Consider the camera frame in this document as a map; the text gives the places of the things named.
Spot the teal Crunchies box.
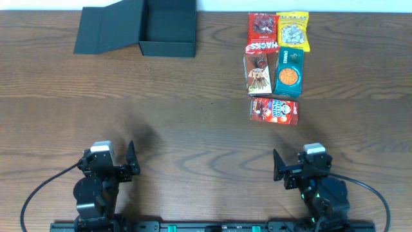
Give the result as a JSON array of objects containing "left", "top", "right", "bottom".
[{"left": 273, "top": 47, "right": 304, "bottom": 98}]

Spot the brown Pocky box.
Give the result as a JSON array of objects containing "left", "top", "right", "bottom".
[{"left": 243, "top": 54, "right": 272, "bottom": 96}]

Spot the red Hacks candy bag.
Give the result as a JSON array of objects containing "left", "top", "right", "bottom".
[{"left": 245, "top": 13, "right": 279, "bottom": 54}]

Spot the yellow Hacks candy bag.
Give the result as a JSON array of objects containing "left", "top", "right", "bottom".
[{"left": 276, "top": 12, "right": 310, "bottom": 52}]

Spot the black gift box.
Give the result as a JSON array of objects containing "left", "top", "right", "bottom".
[{"left": 73, "top": 0, "right": 197, "bottom": 57}]

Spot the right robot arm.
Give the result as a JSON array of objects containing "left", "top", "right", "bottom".
[{"left": 273, "top": 143, "right": 350, "bottom": 231}]

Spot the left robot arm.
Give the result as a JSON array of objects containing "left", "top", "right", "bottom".
[{"left": 73, "top": 140, "right": 140, "bottom": 231}]

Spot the red Hello Panda box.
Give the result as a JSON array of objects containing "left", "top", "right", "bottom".
[{"left": 250, "top": 97, "right": 299, "bottom": 126}]

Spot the left black cable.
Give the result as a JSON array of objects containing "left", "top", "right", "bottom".
[{"left": 20, "top": 162, "right": 81, "bottom": 232}]

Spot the black cable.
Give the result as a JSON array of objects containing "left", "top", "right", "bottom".
[
  {"left": 20, "top": 162, "right": 81, "bottom": 232},
  {"left": 328, "top": 172, "right": 391, "bottom": 232}
]

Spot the right black cable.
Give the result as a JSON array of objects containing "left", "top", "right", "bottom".
[{"left": 328, "top": 172, "right": 391, "bottom": 232}]

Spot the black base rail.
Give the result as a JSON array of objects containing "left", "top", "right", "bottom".
[{"left": 50, "top": 221, "right": 376, "bottom": 232}]

